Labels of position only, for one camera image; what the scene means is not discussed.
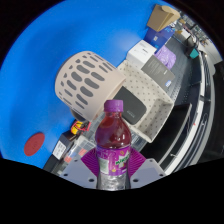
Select dark grey flat box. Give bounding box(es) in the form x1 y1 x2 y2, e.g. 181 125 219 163
140 54 176 94

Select purple-capped clear drink bottle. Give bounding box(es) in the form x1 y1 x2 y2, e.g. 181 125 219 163
94 99 133 192

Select brown cardboard box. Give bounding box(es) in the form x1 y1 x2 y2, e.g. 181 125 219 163
146 4 181 33

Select black rectangular speaker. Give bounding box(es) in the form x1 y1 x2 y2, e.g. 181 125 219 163
112 85 148 126

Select blue box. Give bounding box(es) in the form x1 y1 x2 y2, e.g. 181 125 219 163
143 26 176 51

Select beige patterned mug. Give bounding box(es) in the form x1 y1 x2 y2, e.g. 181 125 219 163
54 50 127 123

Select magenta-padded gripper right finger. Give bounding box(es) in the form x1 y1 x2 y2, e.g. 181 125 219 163
127 148 167 190

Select yellow multimeter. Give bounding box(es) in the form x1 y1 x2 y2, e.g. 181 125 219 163
70 120 92 136

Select white box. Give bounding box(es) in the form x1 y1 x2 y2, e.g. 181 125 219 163
125 39 158 69

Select purple bag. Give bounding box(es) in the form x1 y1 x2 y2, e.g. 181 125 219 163
153 44 178 70

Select clear organiser box colourful contents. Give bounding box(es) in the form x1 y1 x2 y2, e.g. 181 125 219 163
64 134 96 164

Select teal device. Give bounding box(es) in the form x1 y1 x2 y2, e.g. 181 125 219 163
186 46 200 60

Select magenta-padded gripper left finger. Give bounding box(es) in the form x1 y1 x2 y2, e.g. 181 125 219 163
61 148 101 190

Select black wall shelf unit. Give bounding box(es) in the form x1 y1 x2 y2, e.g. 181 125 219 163
156 49 224 176

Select small white-labelled box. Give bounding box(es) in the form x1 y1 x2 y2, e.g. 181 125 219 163
49 131 76 162

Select beige perforated tray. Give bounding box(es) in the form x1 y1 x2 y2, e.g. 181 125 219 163
116 59 175 144

